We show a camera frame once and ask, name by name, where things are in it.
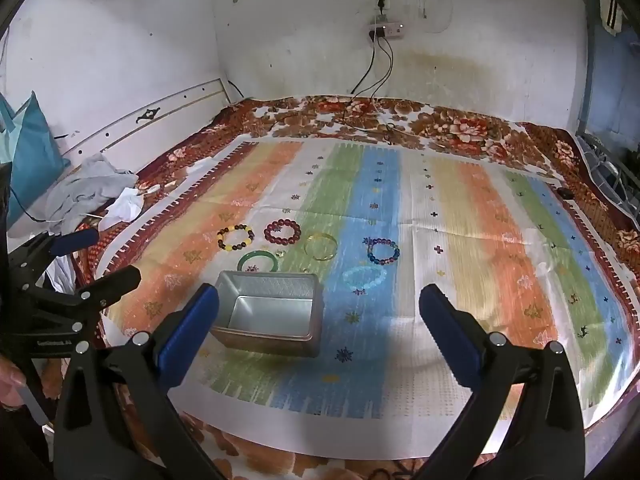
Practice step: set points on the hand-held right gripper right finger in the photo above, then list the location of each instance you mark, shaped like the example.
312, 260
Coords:
450, 340

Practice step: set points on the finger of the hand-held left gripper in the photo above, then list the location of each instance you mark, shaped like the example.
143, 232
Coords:
115, 282
75, 241

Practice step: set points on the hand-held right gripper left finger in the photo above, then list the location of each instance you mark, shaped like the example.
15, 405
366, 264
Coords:
192, 325

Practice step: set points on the silver metal tin box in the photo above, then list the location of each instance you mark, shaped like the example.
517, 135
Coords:
267, 310

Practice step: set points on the person's left hand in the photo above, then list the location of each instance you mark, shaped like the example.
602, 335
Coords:
10, 385

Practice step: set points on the grey crumpled cloth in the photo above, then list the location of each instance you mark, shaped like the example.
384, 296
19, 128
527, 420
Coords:
82, 187

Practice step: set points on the white crumpled cloth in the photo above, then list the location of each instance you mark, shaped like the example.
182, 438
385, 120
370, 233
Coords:
125, 207

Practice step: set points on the green jade bangle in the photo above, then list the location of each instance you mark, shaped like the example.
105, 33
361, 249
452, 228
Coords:
242, 262

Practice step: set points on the striped pastel mat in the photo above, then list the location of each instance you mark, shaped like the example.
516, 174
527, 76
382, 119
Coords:
450, 240

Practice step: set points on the white wooden headboard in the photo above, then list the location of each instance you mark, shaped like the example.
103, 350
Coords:
125, 120

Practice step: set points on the yellow translucent bangle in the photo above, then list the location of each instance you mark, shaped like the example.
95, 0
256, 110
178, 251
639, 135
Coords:
307, 250

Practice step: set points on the grey metal rack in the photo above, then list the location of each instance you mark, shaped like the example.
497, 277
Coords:
605, 170

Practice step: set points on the blue door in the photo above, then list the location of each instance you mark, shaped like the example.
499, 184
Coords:
607, 90

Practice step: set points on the white power strip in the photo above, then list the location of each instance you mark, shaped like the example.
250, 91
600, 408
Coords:
389, 31

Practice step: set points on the hanging cloth with black stripes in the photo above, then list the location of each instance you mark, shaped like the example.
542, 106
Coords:
611, 10

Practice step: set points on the black wall plug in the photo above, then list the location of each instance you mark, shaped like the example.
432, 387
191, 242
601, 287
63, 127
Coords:
382, 4

